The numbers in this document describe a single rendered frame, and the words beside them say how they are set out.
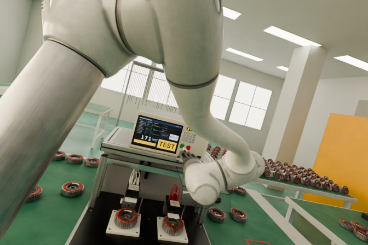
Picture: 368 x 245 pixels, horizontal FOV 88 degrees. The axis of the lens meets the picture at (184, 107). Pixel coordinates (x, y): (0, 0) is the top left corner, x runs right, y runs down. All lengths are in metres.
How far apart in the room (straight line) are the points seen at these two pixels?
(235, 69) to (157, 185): 7.12
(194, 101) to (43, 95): 0.23
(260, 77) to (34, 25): 8.42
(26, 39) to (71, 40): 8.21
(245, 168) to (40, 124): 0.56
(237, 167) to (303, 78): 4.33
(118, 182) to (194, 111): 1.01
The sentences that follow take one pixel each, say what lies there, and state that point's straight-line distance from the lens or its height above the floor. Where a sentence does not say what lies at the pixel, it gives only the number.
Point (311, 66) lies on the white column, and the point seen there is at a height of 2.83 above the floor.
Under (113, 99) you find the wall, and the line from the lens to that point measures 7.46.
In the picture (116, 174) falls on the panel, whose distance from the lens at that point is 1.30.
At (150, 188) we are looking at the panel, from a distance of 1.33.
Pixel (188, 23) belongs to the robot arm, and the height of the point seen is 1.55.
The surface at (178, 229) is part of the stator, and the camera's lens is 1.12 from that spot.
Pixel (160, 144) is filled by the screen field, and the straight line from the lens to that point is 1.09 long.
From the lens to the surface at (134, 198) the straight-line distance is 1.12.
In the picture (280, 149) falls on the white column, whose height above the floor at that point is 0.92.
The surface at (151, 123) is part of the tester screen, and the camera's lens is 1.07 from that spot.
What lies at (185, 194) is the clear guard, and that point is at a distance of 0.93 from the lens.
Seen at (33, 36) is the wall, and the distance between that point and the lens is 8.44.
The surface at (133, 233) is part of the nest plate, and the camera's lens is 1.09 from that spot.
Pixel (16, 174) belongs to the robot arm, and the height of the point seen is 1.30.
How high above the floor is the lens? 1.46
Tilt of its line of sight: 3 degrees down
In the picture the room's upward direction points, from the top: 16 degrees clockwise
